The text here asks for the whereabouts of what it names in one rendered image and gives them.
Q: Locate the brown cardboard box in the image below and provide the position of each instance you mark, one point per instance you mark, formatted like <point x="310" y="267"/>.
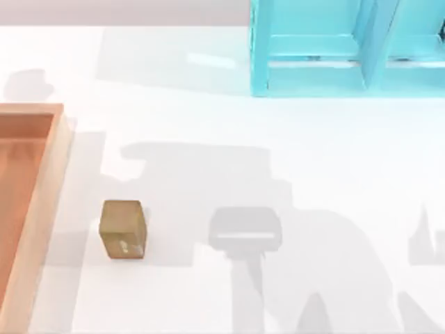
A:
<point x="121" y="228"/>

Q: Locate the light blue rack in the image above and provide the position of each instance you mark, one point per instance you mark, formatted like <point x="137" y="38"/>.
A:
<point x="313" y="48"/>

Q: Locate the shallow salmon box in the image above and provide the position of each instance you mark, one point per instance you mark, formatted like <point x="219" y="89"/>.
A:
<point x="21" y="195"/>

